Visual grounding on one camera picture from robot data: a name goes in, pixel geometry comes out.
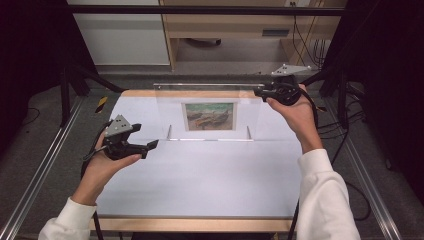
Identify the black curtain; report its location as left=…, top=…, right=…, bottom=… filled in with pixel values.
left=324, top=0, right=424, bottom=204
left=0, top=0, right=98, bottom=158

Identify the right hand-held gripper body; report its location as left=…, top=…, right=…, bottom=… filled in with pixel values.
left=270, top=63, right=313, bottom=107

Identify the aluminium rail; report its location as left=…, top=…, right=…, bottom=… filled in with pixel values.
left=323, top=98, right=403, bottom=240
left=0, top=96, right=85, bottom=240

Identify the black metal stand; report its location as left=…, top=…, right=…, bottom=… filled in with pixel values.
left=300, top=61, right=355, bottom=130
left=59, top=59, right=127, bottom=128

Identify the painting print card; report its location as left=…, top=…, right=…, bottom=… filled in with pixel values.
left=181, top=101, right=238, bottom=132

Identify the bundle of black cables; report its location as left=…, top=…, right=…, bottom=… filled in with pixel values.
left=292, top=2, right=328, bottom=68

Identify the person's right hand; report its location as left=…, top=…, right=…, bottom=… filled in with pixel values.
left=265, top=83, right=325, bottom=155

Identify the wooden desk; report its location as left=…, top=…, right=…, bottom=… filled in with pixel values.
left=159, top=0, right=348, bottom=72

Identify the white cabinet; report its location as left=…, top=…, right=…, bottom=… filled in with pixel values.
left=66, top=0, right=171, bottom=66

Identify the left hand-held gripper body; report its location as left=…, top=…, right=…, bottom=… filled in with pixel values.
left=101, top=114, right=149, bottom=162

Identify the clear acrylic picture frame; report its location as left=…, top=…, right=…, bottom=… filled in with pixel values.
left=153, top=82, right=268, bottom=143

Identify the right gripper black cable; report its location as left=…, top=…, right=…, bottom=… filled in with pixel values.
left=299, top=87, right=320, bottom=129

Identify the black horizontal bar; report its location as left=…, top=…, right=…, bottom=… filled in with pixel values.
left=66, top=4, right=345, bottom=17

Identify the person's left hand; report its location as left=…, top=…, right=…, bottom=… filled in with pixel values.
left=71, top=131, right=143, bottom=207

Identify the yellow and black tape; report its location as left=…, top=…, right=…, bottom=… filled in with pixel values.
left=95, top=96, right=109, bottom=114

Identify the black floor cable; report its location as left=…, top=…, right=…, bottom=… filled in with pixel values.
left=343, top=180, right=373, bottom=222

